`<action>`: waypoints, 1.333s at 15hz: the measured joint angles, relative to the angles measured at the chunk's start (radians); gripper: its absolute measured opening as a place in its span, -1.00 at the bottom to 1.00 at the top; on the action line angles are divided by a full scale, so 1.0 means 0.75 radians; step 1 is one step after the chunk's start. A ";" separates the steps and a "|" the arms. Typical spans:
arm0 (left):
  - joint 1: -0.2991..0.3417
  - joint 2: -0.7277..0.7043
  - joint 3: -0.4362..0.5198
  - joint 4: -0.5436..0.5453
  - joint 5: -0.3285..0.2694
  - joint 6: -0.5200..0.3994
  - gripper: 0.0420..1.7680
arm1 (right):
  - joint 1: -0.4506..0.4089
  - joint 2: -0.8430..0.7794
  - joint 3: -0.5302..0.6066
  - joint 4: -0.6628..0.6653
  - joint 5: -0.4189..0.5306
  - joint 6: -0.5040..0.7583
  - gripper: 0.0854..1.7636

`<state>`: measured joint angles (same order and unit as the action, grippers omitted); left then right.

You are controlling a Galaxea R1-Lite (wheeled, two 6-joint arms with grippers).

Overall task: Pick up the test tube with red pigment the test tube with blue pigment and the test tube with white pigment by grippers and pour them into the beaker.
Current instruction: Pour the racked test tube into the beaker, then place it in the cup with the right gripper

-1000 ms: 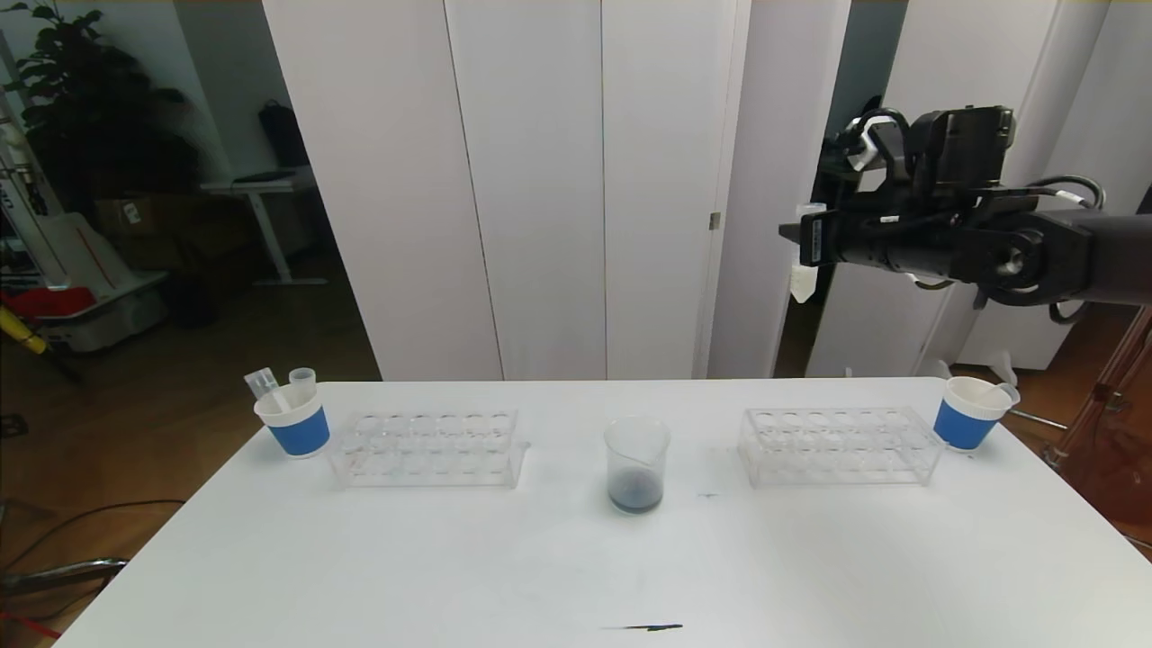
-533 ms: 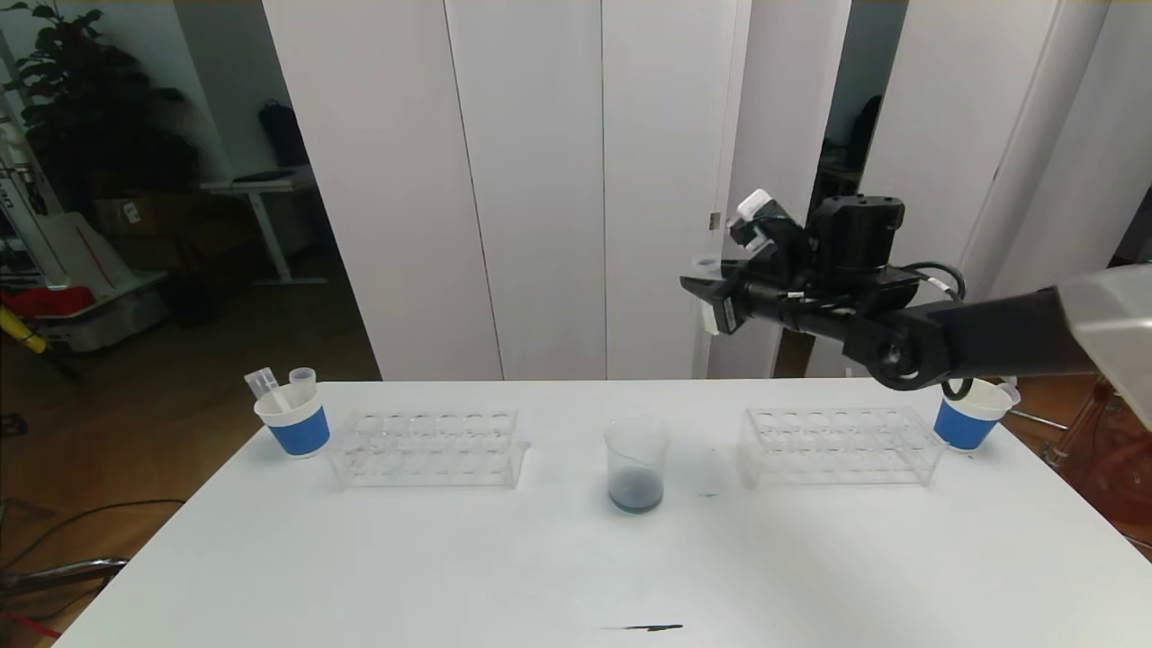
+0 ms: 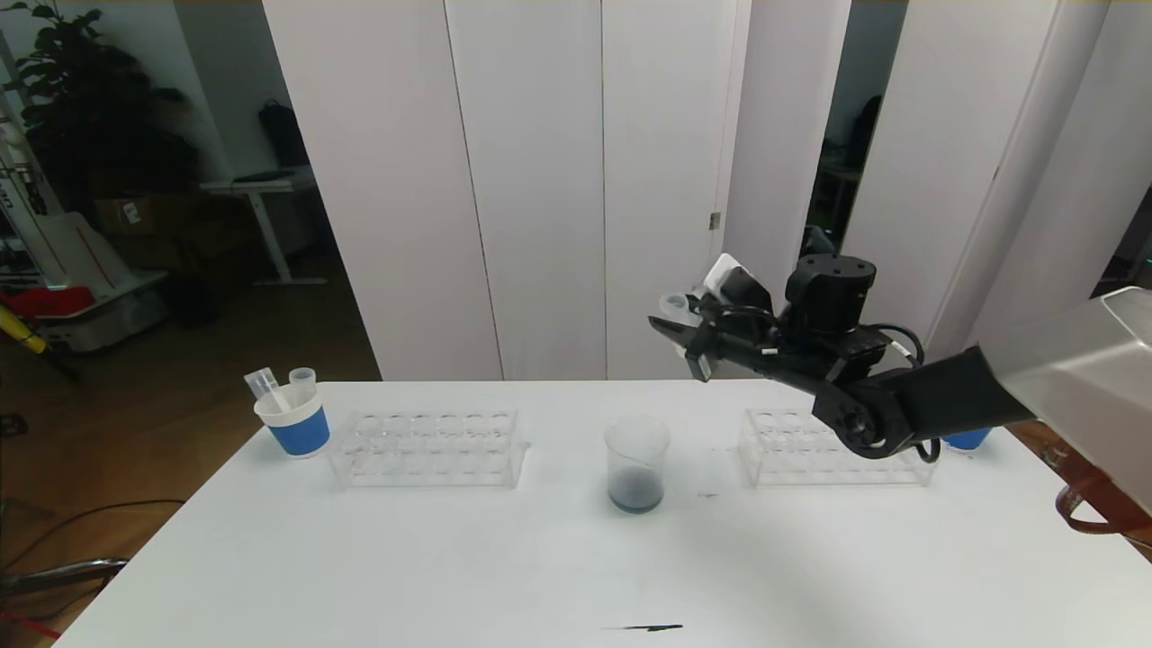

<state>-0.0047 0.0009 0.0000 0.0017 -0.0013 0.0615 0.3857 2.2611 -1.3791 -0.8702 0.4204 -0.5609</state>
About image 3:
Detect black backpack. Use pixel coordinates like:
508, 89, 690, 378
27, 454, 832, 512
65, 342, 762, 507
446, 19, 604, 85
258, 101, 310, 171

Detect grey metal floor leg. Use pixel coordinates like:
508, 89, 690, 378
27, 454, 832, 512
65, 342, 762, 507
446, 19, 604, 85
0, 558, 130, 595

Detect clear acrylic test tube rack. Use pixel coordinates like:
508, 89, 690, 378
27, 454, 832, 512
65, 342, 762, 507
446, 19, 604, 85
738, 407, 942, 488
328, 407, 532, 490

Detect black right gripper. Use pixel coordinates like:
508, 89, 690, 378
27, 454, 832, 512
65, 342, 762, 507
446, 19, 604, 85
647, 294, 779, 383

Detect white machine with column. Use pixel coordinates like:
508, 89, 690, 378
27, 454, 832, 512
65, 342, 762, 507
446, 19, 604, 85
0, 90, 170, 355

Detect brown cardboard box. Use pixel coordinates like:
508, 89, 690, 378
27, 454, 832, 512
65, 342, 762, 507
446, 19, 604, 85
94, 196, 193, 238

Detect black floor cable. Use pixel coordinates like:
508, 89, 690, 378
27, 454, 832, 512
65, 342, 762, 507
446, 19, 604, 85
0, 499, 186, 577

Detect white folding partition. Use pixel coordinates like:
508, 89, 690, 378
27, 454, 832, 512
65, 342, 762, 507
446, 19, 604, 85
841, 0, 1152, 365
262, 0, 852, 382

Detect blue pigment test tube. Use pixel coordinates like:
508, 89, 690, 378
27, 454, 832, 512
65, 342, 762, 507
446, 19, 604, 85
243, 368, 292, 413

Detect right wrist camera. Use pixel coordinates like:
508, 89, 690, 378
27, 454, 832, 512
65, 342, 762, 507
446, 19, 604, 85
703, 254, 774, 313

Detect white office desk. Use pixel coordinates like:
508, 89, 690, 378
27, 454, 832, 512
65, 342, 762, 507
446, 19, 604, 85
200, 168, 328, 288

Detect yellow black tool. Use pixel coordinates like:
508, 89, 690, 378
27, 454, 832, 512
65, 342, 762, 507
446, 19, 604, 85
0, 301, 49, 356

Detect pale yellow pigment test tube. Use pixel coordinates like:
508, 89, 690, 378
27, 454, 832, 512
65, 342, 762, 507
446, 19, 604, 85
659, 292, 701, 330

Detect dark green potted plant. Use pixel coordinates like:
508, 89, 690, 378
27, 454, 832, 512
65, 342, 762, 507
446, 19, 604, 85
3, 0, 203, 217

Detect red cable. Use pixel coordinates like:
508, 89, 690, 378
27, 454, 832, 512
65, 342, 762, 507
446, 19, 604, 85
0, 612, 62, 640

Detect clear glass beaker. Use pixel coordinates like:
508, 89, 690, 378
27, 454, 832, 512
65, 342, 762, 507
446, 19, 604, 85
603, 414, 672, 516

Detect red flat item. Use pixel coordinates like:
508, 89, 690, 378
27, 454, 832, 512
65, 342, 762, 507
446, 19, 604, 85
0, 286, 96, 320

